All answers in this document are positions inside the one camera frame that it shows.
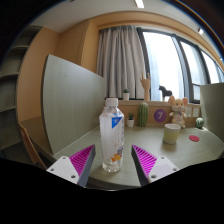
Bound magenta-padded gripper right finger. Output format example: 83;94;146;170
130;144;180;187

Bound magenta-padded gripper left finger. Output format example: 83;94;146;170
46;144;97;188

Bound clear plastic water bottle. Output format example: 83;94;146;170
98;97;125;173

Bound pale yellow paper cup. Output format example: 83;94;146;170
163;123;182;145

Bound flat round red coaster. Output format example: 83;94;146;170
188;134;200;143

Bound round purple number sign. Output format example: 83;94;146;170
153;108;168;123

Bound small plant in white pot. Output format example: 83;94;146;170
121;88;131;101
126;113;135;128

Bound tall green cactus ornament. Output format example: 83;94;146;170
137;101;150;128

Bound beige plush mouse toy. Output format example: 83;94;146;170
167;95;189;129

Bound round green cactus ornament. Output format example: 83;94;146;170
195;117;205;130

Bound grey desk divider panel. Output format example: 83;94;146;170
199;82;224;143
41;54;107;155

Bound black horse figurine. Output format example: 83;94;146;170
158;85;174;102

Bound grey shelf unit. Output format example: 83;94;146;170
0;24;43;158

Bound grey window curtain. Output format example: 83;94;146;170
96;25;148;100

